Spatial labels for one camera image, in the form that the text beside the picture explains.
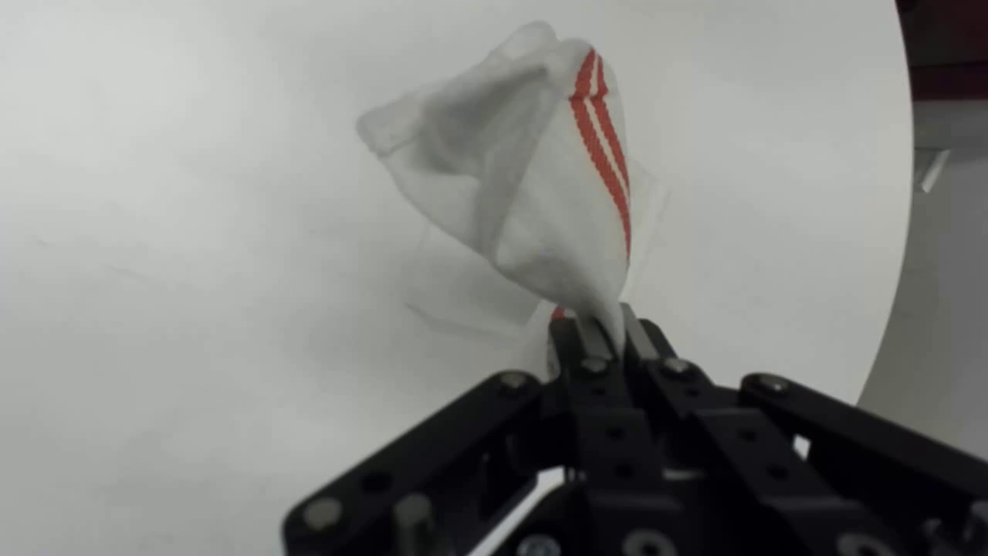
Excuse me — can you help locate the red and white striped cloth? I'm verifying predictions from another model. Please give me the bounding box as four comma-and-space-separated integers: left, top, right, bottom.
357, 21, 638, 345

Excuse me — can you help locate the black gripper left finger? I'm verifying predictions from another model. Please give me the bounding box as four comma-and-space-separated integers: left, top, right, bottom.
282, 311, 661, 556

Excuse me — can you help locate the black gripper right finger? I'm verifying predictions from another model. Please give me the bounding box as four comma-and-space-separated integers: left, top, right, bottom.
626, 318, 988, 556

